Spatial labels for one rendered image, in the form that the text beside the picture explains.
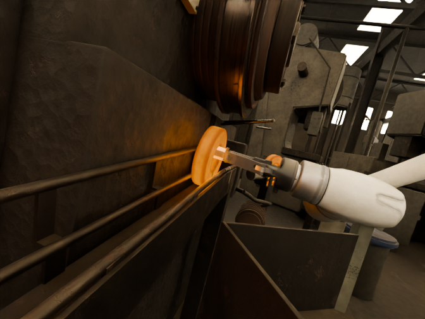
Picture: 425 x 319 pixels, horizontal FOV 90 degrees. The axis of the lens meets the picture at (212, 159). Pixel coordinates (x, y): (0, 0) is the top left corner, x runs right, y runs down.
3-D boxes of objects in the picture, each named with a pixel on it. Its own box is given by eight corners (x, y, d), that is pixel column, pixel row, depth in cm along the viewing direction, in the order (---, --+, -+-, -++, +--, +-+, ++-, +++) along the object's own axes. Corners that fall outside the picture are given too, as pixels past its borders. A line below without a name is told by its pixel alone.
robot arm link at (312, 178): (309, 199, 53) (285, 191, 54) (322, 164, 51) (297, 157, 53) (317, 210, 44) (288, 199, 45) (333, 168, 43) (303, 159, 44)
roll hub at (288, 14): (261, 74, 52) (293, -48, 49) (264, 100, 79) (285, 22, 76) (284, 78, 51) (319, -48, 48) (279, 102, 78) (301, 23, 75)
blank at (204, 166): (200, 126, 45) (214, 130, 44) (220, 124, 60) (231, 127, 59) (184, 192, 49) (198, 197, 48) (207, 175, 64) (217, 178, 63)
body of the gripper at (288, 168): (291, 196, 45) (248, 181, 47) (288, 189, 53) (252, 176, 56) (303, 162, 44) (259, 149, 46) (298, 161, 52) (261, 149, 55)
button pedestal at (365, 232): (326, 315, 116) (362, 209, 109) (317, 288, 139) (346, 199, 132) (358, 328, 112) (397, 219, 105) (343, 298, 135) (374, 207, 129)
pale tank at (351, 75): (304, 178, 840) (339, 63, 790) (301, 176, 929) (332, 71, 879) (329, 185, 818) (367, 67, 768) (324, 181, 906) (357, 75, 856)
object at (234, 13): (202, 95, 47) (258, -144, 42) (236, 122, 92) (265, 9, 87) (229, 101, 45) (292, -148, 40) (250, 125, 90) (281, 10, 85)
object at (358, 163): (338, 202, 485) (353, 156, 473) (379, 223, 376) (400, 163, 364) (317, 197, 480) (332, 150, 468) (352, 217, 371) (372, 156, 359)
